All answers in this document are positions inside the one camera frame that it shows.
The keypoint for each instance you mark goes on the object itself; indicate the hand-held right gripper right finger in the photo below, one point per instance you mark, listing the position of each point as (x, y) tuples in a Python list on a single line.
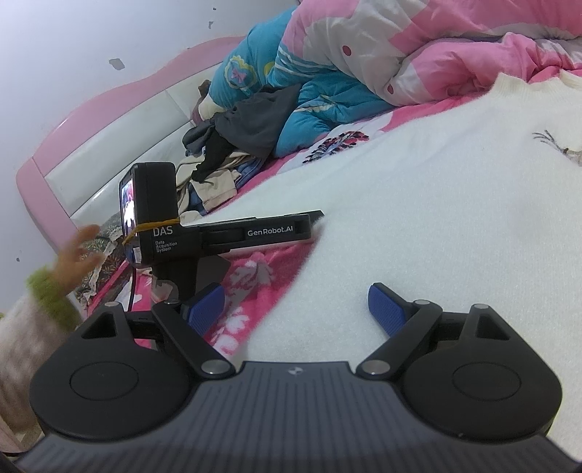
[(385, 310)]

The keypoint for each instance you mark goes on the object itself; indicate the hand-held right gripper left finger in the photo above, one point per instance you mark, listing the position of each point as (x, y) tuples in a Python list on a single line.
[(207, 305)]

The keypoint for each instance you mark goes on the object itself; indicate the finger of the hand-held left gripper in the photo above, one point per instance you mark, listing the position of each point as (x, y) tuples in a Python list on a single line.
[(313, 216)]

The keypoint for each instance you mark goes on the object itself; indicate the white knit sweater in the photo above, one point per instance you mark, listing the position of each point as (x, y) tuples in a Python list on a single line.
[(409, 204)]

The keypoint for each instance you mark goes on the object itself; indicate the person's left forearm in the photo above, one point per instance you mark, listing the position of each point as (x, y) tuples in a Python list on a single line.
[(27, 345)]

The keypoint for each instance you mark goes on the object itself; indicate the person's left hand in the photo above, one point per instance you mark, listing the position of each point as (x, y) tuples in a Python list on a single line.
[(75, 259)]

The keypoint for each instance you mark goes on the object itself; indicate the yellow rubber band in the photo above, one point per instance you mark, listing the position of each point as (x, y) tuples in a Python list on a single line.
[(145, 226)]

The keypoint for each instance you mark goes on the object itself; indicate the beige garment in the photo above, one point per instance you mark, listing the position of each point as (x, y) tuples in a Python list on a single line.
[(213, 191)]

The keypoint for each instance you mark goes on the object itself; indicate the pink floral bed sheet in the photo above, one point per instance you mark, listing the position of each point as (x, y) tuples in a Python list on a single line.
[(282, 261)]

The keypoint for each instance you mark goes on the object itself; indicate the black garment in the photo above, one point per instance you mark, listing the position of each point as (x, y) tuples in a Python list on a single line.
[(213, 154)]

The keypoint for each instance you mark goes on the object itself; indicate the pink bed headboard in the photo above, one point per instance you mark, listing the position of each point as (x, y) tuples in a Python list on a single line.
[(91, 145)]

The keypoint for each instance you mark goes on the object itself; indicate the dark patterned cloth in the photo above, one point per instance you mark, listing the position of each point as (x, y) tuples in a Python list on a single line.
[(102, 268)]

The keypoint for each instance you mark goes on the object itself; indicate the blue quilt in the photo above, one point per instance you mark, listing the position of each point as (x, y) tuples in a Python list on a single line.
[(309, 123)]

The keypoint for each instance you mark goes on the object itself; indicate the dark grey garment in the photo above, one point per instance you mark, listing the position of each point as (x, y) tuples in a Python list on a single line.
[(259, 118)]

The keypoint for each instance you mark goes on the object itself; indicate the pink carrot print quilt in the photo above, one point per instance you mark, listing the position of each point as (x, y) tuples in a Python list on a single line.
[(454, 27)]

